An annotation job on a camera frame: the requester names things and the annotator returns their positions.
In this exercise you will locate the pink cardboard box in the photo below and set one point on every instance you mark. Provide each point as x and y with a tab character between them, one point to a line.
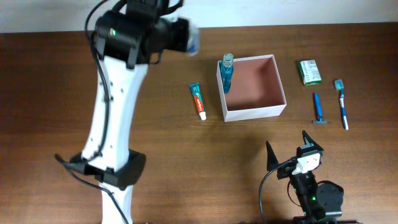
256	89

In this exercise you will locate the green white soap bar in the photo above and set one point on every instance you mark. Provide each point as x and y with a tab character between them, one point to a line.
309	72

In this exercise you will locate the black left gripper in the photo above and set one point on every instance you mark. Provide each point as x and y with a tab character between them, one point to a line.
182	45

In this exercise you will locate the blue disposable razor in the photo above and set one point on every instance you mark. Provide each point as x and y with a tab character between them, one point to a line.
318	107

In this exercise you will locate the blue foam soap dispenser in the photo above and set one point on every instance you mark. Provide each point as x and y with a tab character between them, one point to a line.
188	37

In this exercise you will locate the green mouthwash bottle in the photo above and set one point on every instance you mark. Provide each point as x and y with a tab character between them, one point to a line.
226	70

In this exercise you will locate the green red toothpaste tube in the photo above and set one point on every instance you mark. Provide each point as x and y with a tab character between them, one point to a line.
195	90

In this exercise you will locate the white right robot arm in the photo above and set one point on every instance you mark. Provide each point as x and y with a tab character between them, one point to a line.
320	201

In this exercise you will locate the blue white toothbrush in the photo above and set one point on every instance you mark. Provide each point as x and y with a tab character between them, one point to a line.
340	87

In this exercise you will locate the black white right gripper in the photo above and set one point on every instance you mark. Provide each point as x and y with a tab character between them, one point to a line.
286	170

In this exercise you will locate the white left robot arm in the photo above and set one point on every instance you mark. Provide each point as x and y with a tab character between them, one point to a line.
122	43

